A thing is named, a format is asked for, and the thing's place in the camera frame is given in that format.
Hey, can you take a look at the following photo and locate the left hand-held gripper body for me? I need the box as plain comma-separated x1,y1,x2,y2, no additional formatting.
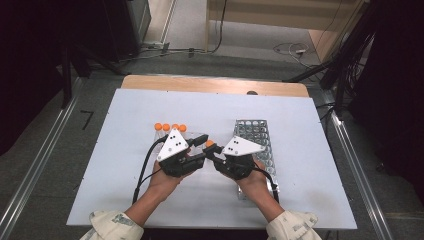
156,128,207,178

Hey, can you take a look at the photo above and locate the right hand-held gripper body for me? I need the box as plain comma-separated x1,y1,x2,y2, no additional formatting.
213,135,267,181

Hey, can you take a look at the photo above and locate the clear plastic well plate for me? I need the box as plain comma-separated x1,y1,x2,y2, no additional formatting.
153,130,209,158

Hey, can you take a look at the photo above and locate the metal test tube rack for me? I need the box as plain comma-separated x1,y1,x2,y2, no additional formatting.
233,119,281,201

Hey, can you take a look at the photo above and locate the person's left hand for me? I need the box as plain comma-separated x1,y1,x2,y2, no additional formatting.
148,159,189,202

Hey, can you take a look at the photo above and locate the person's right hand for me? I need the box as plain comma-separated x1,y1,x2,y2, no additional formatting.
234,160,272,205

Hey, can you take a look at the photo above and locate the black stand leg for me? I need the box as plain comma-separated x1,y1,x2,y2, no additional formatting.
59,46,73,110

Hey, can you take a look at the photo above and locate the black cabinet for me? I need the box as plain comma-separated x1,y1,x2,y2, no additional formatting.
103,0,152,63

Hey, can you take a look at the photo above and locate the left hand-held gripper cable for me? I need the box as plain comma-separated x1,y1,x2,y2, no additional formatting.
132,134,168,205

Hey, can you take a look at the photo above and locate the hand-held gripper cable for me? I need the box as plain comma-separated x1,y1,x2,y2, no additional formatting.
132,134,168,205
253,166,280,204

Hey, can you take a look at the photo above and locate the right hand-held gripper cable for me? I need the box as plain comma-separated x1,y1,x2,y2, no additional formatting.
253,166,280,204

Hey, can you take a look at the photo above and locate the grey floor cable with plugs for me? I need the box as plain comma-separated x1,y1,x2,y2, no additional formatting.
138,41,209,59

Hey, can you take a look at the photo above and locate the white coiled floor cable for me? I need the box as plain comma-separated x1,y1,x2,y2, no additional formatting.
273,42,313,68

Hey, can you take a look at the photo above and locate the black hanging cable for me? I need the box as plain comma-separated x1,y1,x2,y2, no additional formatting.
211,0,228,54

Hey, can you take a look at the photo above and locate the metal floor rail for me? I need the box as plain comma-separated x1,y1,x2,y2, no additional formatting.
0,77,84,240
328,99,394,240

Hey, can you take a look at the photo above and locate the black stand with cables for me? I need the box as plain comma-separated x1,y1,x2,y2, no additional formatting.
283,0,379,116

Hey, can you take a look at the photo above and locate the light wooden furniture frame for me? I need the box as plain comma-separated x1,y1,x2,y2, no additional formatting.
204,0,368,63

